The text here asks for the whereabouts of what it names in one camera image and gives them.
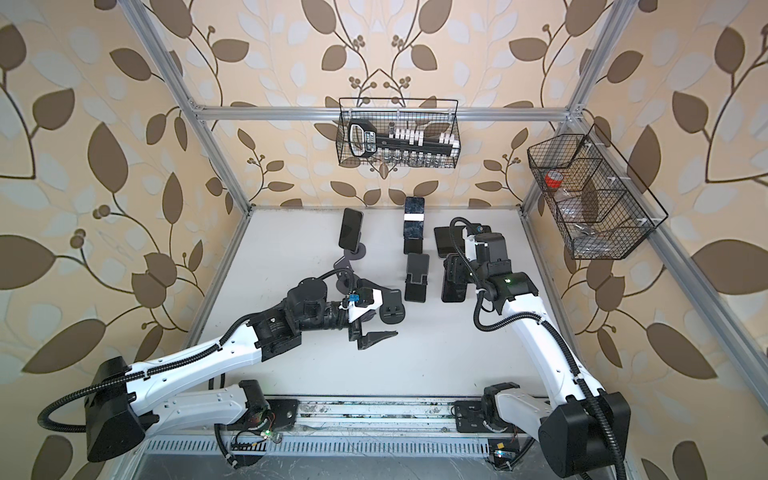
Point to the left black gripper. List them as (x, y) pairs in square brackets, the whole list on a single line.
[(369, 337)]

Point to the black phone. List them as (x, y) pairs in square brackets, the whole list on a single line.
[(448, 240)]

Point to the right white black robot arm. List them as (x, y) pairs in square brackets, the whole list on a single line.
[(580, 427)]

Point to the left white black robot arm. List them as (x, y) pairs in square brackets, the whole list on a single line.
[(127, 403)]

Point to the front right black stand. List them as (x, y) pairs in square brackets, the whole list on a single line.
[(392, 310)]

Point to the black stand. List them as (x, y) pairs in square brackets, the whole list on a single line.
[(413, 246), (392, 310), (416, 282)]

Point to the purple round stand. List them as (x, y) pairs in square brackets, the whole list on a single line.
[(346, 280)]

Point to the back left round stand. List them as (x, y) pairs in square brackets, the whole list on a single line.
[(348, 256)]

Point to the middle right black stand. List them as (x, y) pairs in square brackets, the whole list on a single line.
[(416, 282)]

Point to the back right black stand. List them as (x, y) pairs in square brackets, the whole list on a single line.
[(413, 246)]

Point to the red capped clear item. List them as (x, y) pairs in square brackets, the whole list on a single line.
[(553, 180)]

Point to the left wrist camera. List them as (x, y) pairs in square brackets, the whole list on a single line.
[(363, 301)]

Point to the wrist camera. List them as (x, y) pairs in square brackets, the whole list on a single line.
[(363, 301), (483, 245)]

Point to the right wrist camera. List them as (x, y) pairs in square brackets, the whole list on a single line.
[(483, 245)]

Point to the front aluminium rail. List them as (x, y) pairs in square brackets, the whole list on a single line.
[(370, 427)]

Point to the right wire basket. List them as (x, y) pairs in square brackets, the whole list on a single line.
[(604, 209)]

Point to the wire basket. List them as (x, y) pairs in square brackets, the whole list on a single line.
[(604, 209), (433, 114)]

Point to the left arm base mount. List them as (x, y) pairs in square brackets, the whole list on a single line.
[(280, 414)]

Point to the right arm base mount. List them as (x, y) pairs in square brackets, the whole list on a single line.
[(480, 417)]

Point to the back wire basket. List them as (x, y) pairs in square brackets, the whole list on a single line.
[(433, 114)]

